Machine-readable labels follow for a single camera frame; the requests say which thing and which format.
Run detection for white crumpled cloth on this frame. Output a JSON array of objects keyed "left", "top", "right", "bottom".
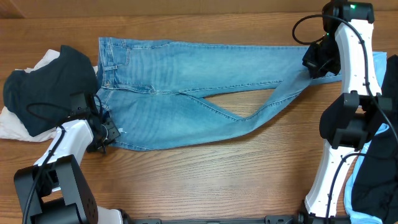
[{"left": 0, "top": 49, "right": 99, "bottom": 143}]

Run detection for light blue shirt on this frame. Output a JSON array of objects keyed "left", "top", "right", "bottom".
[{"left": 343, "top": 52, "right": 387, "bottom": 224}]

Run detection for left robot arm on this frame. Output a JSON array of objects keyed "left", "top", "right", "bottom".
[{"left": 14, "top": 92, "right": 132, "bottom": 224}]

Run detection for black garment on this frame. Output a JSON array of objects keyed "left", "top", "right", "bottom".
[{"left": 351, "top": 55, "right": 397, "bottom": 223}]

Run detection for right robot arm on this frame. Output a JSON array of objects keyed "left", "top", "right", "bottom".
[{"left": 289, "top": 1, "right": 392, "bottom": 223}]

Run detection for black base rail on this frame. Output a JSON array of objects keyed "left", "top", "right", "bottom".
[{"left": 120, "top": 210, "right": 351, "bottom": 224}]

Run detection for dark navy folded shirt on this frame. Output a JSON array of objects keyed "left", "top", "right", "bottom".
[{"left": 3, "top": 45, "right": 98, "bottom": 137}]

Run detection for light blue denim jeans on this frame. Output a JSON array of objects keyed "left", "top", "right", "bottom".
[{"left": 97, "top": 37, "right": 341, "bottom": 151}]

